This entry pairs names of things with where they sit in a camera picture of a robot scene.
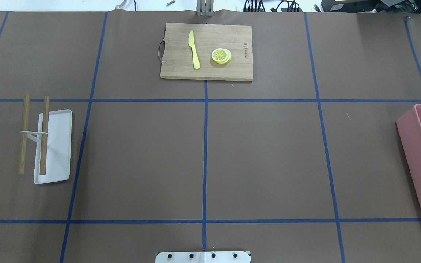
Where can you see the wooden rack rod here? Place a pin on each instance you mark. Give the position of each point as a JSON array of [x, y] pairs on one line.
[[44, 136], [23, 135]]

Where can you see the lemon slice toy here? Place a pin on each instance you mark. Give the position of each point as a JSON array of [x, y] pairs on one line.
[[221, 56]]

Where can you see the wooden cutting board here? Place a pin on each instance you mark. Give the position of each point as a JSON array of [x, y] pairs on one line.
[[177, 56]]

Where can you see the aluminium frame post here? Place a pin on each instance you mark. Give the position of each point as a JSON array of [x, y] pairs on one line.
[[205, 8]]

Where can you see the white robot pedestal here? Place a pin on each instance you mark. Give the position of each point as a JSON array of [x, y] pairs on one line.
[[204, 257]]

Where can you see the white rectangular tray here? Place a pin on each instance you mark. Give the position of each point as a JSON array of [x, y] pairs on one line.
[[58, 161]]

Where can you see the yellow plastic knife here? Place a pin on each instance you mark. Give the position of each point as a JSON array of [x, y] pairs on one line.
[[192, 45]]

